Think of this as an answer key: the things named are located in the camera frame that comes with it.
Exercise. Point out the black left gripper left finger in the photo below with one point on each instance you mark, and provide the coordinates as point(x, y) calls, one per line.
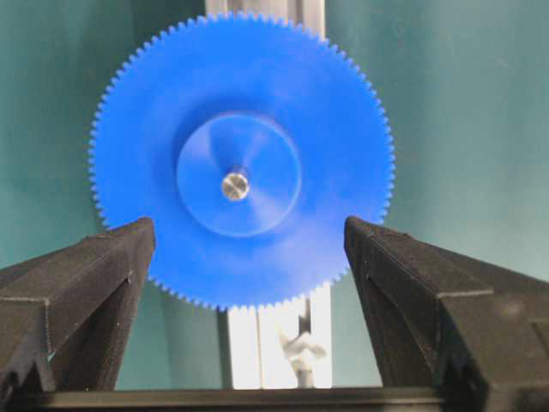
point(66, 316)

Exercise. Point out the large blue plastic gear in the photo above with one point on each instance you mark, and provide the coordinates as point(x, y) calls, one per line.
point(250, 91)

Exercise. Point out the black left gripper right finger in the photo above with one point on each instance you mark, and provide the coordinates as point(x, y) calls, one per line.
point(440, 318)

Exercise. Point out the aluminium extrusion rail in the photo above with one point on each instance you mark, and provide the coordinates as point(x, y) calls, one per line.
point(257, 360)

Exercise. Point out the short steel shaft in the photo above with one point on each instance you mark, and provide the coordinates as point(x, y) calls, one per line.
point(305, 377)

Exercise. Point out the tall steel shaft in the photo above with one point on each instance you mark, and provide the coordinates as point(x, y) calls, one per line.
point(235, 185)

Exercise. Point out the clear bracket of short shaft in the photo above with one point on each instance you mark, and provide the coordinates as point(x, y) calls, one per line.
point(302, 351)

